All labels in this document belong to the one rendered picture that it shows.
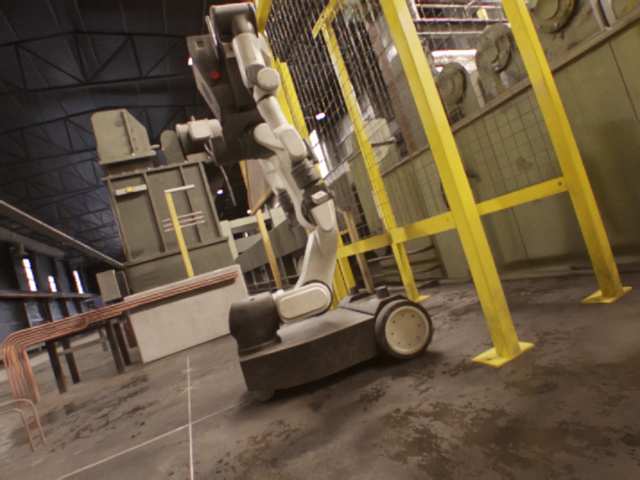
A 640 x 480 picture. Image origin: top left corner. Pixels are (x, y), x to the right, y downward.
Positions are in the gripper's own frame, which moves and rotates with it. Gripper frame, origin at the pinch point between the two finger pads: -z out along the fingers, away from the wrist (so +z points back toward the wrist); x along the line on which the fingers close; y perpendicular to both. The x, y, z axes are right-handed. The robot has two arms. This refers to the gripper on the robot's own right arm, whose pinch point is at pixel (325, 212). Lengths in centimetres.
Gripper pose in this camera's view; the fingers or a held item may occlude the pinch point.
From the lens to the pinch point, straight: 129.0
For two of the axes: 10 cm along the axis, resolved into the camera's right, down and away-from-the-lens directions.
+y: -2.5, 1.2, 9.6
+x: 8.4, -4.6, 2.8
